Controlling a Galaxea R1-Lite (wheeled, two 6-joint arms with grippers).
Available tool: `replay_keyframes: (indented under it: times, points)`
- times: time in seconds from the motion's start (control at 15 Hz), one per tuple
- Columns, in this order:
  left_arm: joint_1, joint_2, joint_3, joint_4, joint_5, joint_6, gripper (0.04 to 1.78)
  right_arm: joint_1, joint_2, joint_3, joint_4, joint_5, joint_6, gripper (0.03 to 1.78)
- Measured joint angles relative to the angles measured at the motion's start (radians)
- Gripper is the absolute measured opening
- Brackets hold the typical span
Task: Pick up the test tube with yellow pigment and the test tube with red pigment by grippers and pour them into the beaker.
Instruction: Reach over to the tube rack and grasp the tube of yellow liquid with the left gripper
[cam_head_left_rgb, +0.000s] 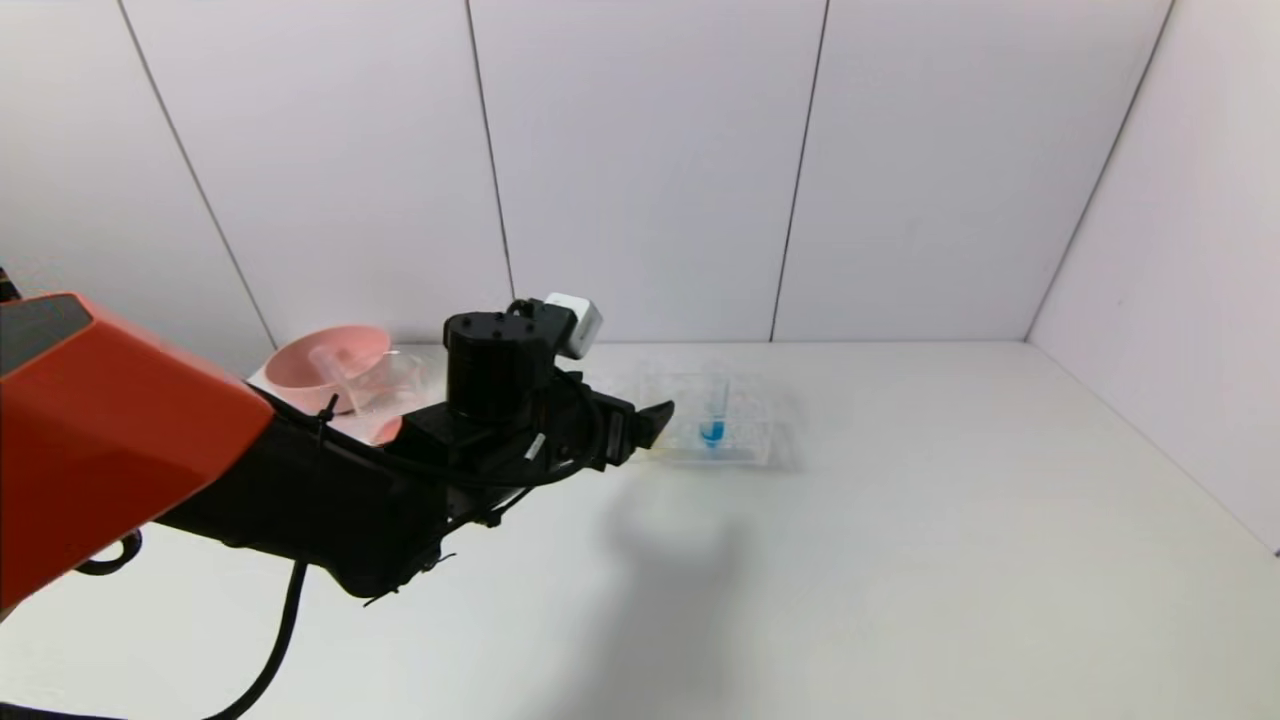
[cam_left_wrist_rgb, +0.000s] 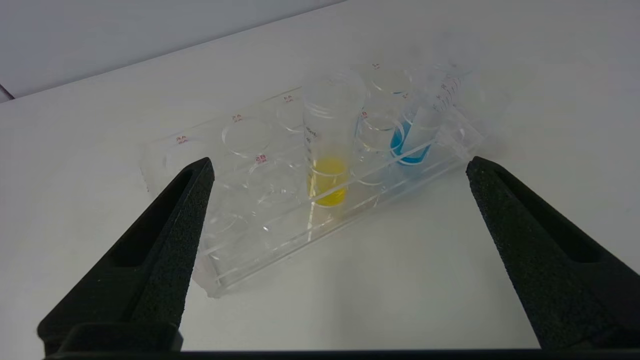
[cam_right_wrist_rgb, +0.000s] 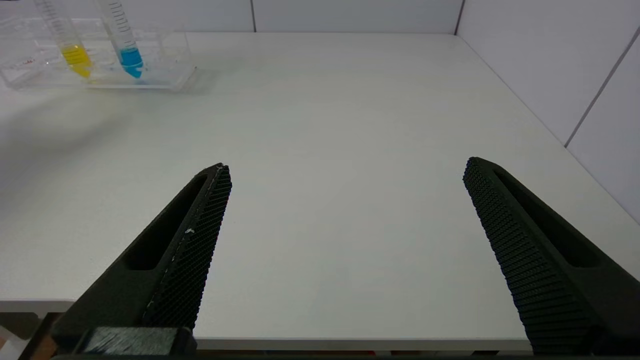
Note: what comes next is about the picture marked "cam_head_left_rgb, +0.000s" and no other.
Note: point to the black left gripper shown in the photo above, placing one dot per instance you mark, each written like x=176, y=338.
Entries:
x=616, y=433

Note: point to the test tube with red pigment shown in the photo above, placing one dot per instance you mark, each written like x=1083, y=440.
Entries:
x=335, y=378

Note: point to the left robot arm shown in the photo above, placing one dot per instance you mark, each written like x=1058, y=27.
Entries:
x=120, y=440

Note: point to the test tube with blue pigment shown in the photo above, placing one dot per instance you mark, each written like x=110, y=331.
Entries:
x=712, y=431

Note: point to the clear acrylic test tube rack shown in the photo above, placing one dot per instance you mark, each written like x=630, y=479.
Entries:
x=745, y=440

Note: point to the clear glass beaker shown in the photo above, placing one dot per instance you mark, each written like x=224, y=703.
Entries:
x=405, y=375

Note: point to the pink plastic bowl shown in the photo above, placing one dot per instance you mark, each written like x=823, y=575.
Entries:
x=320, y=365

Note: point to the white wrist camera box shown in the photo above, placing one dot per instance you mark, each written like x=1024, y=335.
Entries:
x=572, y=322

